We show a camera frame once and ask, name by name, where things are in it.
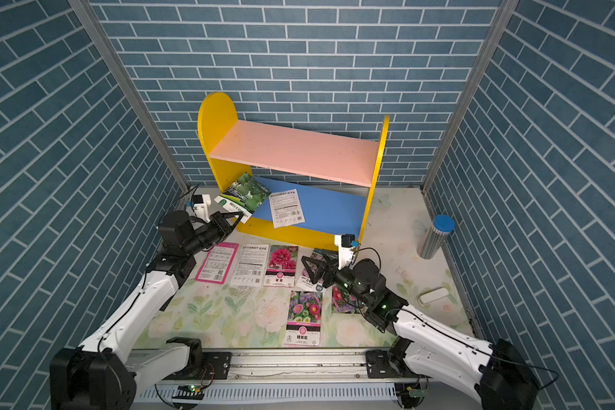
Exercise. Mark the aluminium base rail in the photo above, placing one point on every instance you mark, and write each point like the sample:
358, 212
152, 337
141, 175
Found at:
249, 376

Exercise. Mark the floral table mat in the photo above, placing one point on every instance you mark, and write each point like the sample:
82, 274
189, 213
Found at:
223, 316

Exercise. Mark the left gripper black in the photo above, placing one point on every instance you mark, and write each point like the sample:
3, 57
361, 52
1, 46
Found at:
220, 225

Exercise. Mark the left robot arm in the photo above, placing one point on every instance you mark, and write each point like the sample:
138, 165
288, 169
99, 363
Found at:
103, 372

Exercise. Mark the white text seed packet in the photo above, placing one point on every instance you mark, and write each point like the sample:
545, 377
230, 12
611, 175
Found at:
252, 260

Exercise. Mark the circuit board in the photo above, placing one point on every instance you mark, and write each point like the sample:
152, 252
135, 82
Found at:
414, 393
189, 392

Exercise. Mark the corner aluminium post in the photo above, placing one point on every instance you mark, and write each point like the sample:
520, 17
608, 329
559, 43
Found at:
486, 51
99, 37

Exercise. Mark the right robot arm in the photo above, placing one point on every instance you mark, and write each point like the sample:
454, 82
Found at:
493, 374

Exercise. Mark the left circuit board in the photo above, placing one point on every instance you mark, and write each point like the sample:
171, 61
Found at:
189, 392

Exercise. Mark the right corner aluminium post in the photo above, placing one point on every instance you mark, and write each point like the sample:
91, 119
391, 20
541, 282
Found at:
486, 51

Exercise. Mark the green gourd seed packet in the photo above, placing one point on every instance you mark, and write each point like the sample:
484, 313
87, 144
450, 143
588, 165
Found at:
246, 194

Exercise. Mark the small chrysanthemum seed packet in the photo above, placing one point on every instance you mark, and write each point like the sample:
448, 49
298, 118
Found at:
343, 303

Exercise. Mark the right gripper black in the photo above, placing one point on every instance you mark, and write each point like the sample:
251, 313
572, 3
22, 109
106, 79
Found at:
327, 266

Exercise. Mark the purple flower seed packet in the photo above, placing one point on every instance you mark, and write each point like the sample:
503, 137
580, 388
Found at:
304, 282

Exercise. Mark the yellow wooden shelf unit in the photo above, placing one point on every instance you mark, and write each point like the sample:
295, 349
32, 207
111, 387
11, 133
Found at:
233, 147

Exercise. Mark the pink-bordered seed packet back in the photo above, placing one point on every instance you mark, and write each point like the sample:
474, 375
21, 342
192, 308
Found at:
217, 264

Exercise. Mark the white text packet shelf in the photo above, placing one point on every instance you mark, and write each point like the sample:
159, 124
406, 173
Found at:
286, 209

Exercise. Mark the hollyhock magenta flower packet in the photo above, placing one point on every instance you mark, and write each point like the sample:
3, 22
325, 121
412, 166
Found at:
281, 269

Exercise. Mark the silver canister blue lid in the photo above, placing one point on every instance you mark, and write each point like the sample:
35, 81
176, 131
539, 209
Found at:
442, 227

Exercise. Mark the right circuit board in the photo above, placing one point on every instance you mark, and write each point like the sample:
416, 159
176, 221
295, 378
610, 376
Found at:
414, 393

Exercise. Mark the left corner aluminium post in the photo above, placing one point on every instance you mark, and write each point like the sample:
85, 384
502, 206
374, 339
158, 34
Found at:
99, 37

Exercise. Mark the chrysanthemum packet pink band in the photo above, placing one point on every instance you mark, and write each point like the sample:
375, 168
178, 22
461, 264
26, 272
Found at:
303, 326

